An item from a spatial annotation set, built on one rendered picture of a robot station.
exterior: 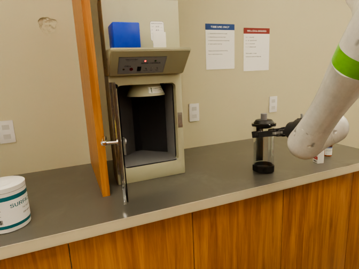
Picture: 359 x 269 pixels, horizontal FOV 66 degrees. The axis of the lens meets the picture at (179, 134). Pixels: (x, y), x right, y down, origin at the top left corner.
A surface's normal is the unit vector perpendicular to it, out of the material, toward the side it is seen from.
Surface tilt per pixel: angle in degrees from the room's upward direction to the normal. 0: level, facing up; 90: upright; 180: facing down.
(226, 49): 90
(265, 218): 90
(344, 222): 90
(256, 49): 90
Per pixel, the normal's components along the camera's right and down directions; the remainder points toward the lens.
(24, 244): 0.39, 0.18
